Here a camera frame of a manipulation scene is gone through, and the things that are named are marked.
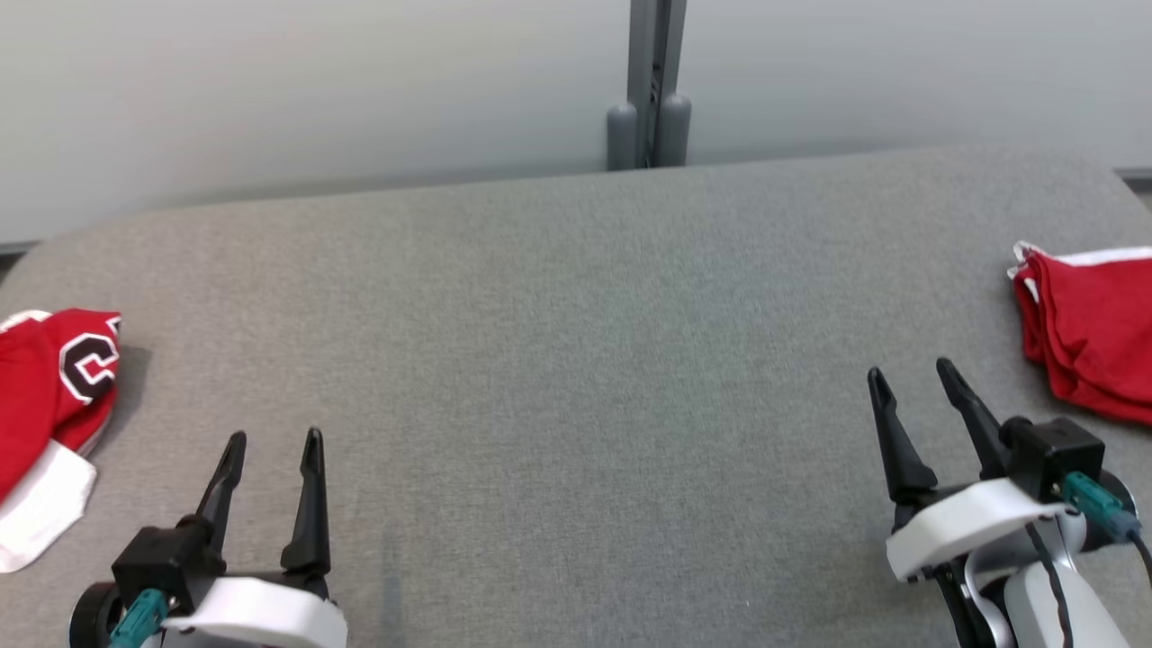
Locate grey cylinder post foot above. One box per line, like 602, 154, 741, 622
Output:
607, 103, 640, 172
657, 93, 693, 168

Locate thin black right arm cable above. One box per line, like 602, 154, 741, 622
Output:
1024, 522, 1078, 648

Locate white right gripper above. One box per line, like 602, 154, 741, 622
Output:
866, 356, 1074, 584

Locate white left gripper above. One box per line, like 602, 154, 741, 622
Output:
160, 427, 349, 648

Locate red shorts with white trim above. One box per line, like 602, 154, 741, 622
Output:
1006, 240, 1152, 426

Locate left cable with teal plug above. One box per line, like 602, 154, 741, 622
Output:
108, 589, 172, 648

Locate red jersey shirt white sleeves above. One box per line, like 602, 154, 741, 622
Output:
0, 309, 122, 574

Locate grey metal upright post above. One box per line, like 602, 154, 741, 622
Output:
627, 0, 689, 167

